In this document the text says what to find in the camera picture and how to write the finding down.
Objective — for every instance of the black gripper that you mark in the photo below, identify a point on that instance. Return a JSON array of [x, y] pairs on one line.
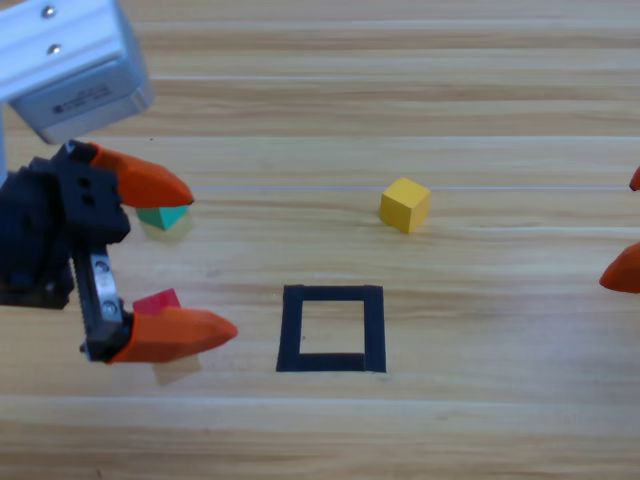
[[35, 235]]

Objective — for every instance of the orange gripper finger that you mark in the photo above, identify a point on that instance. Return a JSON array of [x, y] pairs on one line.
[[175, 335], [627, 272], [636, 181]]

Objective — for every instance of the green wooden cube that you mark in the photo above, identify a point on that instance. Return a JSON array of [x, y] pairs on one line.
[[162, 217]]

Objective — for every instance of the red wooden cube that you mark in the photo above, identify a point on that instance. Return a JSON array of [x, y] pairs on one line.
[[157, 301]]

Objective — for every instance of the yellow wooden cube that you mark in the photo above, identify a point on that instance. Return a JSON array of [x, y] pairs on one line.
[[402, 205]]

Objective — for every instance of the black tape square outline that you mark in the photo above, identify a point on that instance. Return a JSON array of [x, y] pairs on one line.
[[330, 362]]

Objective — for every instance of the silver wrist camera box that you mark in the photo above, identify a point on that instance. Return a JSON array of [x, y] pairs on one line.
[[80, 95]]

